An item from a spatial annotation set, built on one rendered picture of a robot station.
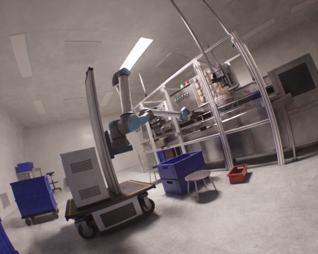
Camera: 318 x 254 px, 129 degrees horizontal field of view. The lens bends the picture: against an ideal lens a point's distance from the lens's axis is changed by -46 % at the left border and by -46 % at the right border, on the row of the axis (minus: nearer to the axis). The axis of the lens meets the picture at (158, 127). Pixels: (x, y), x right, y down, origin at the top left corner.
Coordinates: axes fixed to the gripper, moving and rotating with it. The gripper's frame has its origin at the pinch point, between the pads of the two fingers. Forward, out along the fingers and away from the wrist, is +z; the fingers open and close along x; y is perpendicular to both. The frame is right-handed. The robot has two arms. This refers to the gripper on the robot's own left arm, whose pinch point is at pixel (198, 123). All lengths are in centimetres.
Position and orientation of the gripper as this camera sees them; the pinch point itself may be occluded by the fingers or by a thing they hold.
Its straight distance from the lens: 229.6
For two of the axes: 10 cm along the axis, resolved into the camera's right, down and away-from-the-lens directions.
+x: -5.3, 2.9, 8.0
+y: 3.5, -7.9, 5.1
